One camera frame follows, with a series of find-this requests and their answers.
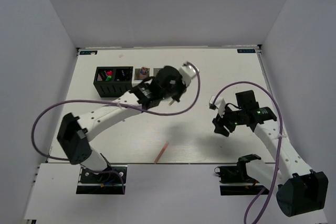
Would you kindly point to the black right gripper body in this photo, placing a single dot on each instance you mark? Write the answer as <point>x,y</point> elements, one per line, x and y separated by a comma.
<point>234,116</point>

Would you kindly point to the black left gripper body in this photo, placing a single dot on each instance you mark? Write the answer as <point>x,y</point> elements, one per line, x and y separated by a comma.
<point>177,89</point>

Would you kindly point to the pink transparent tube case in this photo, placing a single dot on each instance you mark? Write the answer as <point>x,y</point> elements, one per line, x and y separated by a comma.
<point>144,73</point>

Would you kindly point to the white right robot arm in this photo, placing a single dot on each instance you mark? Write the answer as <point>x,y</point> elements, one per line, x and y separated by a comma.
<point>298,188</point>

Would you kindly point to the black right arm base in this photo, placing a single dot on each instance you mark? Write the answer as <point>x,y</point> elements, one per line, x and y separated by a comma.
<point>234,180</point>

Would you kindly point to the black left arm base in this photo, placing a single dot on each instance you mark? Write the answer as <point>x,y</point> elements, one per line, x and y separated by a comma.
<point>98,184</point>

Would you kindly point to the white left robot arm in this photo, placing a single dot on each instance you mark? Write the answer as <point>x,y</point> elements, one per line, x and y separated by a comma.
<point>76,132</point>

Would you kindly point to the white two-slot organizer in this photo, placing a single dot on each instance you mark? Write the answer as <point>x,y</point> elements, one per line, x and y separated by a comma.
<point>145,82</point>

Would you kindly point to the black two-slot organizer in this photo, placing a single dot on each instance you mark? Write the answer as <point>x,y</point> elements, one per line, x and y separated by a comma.
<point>120,83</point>

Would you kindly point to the blue right corner label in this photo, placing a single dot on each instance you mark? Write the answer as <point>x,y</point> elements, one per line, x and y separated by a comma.
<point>246,51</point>

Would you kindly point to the blue corner label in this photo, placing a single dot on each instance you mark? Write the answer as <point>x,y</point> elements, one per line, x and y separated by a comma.
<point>246,51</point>
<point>88,52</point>

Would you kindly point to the blue left corner label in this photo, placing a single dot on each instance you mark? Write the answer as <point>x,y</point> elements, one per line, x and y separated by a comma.
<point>88,52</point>

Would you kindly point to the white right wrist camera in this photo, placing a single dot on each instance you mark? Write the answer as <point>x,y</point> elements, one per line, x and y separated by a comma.
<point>217,104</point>

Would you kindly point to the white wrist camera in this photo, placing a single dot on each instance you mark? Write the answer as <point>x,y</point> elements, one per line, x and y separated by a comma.
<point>188,73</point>
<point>217,104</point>

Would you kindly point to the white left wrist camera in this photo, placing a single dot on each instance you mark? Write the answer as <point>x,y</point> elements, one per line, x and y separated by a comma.
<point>188,73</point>

